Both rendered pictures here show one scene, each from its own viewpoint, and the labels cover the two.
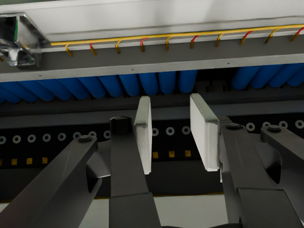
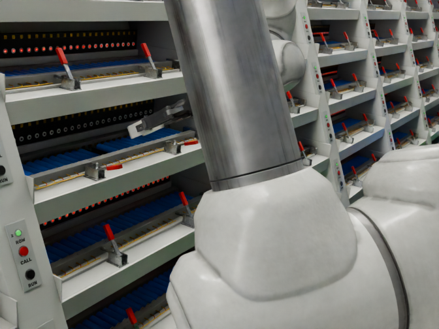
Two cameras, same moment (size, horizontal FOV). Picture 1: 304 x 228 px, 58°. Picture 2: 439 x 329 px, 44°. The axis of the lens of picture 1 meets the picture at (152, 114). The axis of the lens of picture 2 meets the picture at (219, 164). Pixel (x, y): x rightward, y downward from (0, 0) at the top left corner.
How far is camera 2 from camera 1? 1.15 m
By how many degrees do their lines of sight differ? 53
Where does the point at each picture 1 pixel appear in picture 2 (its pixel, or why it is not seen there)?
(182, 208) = (129, 99)
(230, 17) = (125, 165)
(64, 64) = (157, 144)
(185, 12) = (140, 163)
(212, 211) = (121, 99)
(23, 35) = (174, 148)
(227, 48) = (119, 157)
